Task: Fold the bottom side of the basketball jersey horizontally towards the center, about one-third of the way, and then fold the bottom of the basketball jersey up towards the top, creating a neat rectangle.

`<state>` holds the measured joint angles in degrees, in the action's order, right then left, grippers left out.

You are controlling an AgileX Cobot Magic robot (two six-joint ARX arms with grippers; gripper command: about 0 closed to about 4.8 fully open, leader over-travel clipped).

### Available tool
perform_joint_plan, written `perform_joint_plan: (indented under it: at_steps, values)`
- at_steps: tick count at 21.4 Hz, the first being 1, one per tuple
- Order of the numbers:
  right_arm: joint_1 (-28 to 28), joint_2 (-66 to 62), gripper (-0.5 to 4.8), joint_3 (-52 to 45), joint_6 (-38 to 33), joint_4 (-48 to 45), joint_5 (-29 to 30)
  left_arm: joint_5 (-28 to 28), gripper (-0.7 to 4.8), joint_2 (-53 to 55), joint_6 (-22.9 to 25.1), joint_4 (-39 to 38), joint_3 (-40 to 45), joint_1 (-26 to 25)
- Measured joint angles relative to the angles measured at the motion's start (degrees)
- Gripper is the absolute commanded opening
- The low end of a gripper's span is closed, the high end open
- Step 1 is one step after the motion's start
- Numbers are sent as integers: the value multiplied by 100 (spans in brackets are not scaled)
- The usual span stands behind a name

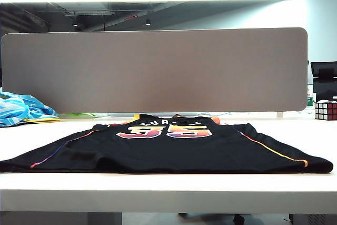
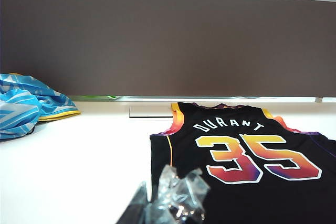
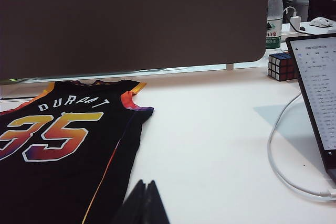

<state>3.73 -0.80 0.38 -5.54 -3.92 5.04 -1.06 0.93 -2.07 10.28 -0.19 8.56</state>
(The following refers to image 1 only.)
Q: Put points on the black basketball jersey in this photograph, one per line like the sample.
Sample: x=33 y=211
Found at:
x=168 y=154

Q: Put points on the grey-brown desk divider panel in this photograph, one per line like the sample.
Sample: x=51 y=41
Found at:
x=158 y=69

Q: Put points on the green and white flat item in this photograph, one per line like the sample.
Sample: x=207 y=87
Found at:
x=76 y=115

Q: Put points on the yellow garment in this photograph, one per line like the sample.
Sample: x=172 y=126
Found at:
x=44 y=120

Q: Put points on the bottle with green label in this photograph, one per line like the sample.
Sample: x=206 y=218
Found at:
x=310 y=101

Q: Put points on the blue and white garment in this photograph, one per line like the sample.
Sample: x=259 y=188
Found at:
x=18 y=109

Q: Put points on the black office chair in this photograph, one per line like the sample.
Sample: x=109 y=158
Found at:
x=326 y=88

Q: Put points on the Rubik's cube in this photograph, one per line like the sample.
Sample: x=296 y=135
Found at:
x=326 y=110

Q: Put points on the white divider foot bracket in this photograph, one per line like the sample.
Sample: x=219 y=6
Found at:
x=279 y=115

